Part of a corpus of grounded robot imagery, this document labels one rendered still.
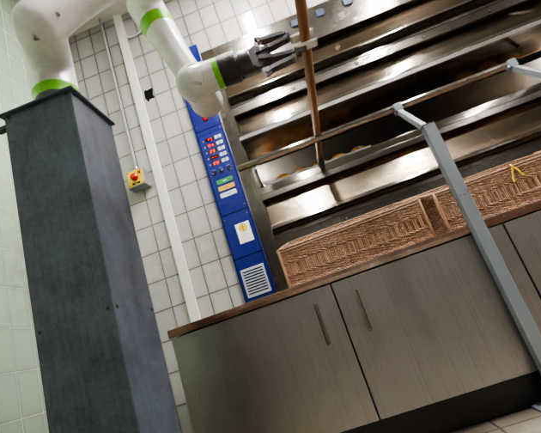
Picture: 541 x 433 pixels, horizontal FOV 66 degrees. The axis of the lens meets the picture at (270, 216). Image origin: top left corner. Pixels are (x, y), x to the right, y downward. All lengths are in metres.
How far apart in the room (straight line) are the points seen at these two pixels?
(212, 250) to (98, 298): 1.17
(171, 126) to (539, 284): 1.89
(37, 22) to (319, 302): 1.16
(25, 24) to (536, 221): 1.60
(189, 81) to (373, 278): 0.86
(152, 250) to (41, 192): 1.16
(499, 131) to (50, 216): 1.95
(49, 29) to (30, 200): 0.45
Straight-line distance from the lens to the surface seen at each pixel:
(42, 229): 1.15
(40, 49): 1.34
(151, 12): 1.58
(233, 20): 2.71
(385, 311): 1.46
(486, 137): 2.28
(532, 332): 1.49
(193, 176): 2.28
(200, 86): 1.27
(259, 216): 2.11
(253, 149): 2.18
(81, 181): 1.13
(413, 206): 1.57
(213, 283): 2.11
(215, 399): 1.54
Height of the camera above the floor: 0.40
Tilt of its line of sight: 17 degrees up
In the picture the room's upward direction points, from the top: 19 degrees counter-clockwise
